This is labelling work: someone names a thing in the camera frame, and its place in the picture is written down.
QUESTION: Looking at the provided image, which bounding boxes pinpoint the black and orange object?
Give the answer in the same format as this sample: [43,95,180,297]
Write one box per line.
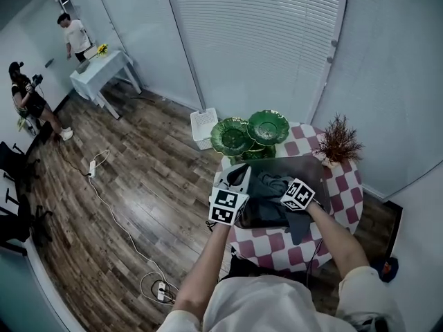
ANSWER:
[380,257,400,284]

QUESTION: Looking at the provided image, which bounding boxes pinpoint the reddish brown potted plant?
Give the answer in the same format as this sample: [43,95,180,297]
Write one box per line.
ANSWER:
[312,113,365,169]

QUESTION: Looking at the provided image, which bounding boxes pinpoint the person's left forearm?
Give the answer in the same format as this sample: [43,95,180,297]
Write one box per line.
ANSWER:
[170,221,233,320]

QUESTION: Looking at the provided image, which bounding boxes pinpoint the white window blinds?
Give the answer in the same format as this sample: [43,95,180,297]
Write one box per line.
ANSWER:
[162,0,349,123]

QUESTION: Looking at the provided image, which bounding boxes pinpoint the black tray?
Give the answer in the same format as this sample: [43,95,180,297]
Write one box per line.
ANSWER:
[237,155,332,230]

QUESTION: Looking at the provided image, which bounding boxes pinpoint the black office chair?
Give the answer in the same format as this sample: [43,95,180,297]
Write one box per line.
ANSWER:
[0,187,55,257]
[0,140,42,183]

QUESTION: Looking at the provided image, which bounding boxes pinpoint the grey clothes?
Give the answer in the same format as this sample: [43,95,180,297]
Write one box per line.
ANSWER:
[248,170,314,246]

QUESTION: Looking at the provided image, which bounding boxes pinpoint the round checkered table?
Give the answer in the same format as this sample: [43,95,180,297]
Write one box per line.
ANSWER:
[213,122,365,277]

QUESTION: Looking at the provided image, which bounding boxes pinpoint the green leaf-shaped plate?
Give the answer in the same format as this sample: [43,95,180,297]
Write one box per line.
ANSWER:
[210,116,256,157]
[246,109,291,147]

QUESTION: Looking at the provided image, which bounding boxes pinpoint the person's white shirt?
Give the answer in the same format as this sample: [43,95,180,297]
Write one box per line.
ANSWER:
[155,265,406,332]

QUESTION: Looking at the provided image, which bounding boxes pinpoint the white power cable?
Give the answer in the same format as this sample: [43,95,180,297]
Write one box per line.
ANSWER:
[87,149,180,304]

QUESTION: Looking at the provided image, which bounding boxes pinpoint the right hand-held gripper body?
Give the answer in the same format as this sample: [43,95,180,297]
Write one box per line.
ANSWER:
[279,177,316,213]

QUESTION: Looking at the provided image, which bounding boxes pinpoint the black cable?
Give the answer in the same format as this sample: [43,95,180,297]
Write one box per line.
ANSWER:
[303,238,325,287]

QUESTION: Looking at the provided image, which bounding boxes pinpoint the white-clothed small table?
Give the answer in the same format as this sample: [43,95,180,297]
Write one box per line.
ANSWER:
[69,49,143,120]

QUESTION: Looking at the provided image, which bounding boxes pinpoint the white plastic basket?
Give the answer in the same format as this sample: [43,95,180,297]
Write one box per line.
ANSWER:
[190,107,219,151]

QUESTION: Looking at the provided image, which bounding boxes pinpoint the person's right forearm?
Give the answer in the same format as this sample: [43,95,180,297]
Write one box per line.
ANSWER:
[304,201,370,280]

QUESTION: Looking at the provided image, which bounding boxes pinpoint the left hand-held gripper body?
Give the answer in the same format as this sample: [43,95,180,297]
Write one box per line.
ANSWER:
[208,181,251,227]

